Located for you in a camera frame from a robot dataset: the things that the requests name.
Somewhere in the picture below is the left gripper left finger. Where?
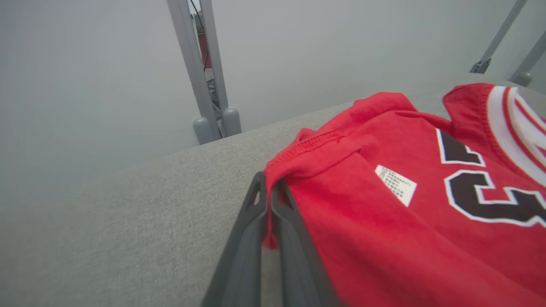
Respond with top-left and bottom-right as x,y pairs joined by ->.
200,171 -> 269,307

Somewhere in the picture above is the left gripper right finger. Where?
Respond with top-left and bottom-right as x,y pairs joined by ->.
270,179 -> 342,307

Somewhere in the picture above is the red basketball jersey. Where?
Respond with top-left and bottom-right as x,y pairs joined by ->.
261,82 -> 546,307

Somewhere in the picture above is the grey partition post with feet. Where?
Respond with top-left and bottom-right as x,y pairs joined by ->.
166,0 -> 242,145

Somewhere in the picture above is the grey metal frame bar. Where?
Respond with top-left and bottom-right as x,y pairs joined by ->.
469,0 -> 528,74
510,30 -> 546,87

